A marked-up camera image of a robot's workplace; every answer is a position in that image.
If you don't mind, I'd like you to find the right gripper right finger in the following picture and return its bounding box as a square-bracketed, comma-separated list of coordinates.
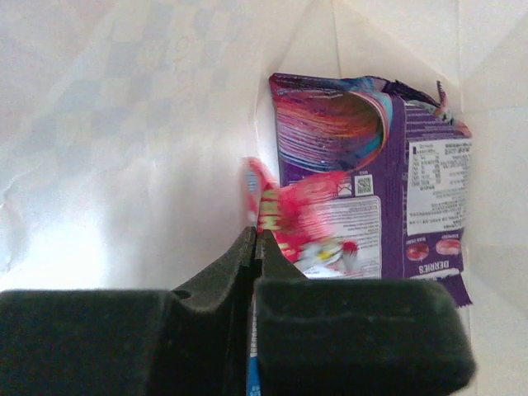
[253, 232, 477, 395]

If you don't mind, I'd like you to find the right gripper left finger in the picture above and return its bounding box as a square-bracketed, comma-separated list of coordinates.
[1, 228, 256, 395]

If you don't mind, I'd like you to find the red snack pack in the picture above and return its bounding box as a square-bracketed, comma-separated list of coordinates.
[243, 158, 358, 278]

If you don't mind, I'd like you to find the blue checkered paper bag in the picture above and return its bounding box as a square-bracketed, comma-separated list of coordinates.
[1, 1, 527, 395]

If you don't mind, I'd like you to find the blue white snack pack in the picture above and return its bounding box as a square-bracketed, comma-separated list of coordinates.
[246, 304, 262, 396]

